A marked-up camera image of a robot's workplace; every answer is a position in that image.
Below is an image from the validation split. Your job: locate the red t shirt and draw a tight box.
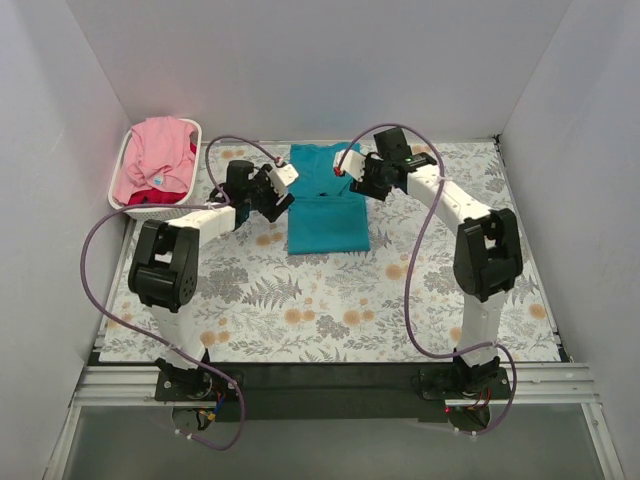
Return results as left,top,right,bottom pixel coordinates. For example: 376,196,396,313
114,141,196,206

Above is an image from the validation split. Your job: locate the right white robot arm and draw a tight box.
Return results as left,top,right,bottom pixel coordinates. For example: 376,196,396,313
333,123,523,369

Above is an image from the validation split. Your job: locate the purple cable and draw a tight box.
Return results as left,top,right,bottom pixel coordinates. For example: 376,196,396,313
335,123,517,437
80,134,286,451

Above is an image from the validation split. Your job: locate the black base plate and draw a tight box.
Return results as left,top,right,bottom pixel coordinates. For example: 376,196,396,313
154,360,511,428

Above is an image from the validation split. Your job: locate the pink t shirt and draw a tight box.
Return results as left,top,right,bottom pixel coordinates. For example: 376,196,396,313
113,117,197,203

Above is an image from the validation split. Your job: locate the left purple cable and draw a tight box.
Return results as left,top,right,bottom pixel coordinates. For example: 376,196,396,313
80,134,286,451

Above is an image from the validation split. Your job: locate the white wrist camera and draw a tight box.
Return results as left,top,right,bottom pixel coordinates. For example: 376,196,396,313
267,160,299,197
333,150,366,182

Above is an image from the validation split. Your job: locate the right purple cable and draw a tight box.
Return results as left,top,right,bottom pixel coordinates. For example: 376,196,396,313
335,123,517,437

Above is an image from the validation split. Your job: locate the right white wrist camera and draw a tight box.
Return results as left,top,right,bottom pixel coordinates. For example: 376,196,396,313
333,150,366,182

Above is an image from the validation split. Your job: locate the aluminium rail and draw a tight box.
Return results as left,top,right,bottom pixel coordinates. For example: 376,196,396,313
72,363,601,406

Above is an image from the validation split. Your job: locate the teal t shirt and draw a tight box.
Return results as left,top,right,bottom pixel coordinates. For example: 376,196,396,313
288,142,370,255

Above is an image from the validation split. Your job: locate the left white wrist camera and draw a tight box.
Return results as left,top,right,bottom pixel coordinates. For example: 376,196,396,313
267,160,299,197

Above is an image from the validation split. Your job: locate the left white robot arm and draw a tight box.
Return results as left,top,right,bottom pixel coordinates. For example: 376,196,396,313
128,160,299,370

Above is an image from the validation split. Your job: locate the white laundry basket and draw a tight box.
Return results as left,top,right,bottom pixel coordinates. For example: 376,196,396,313
107,118,202,220

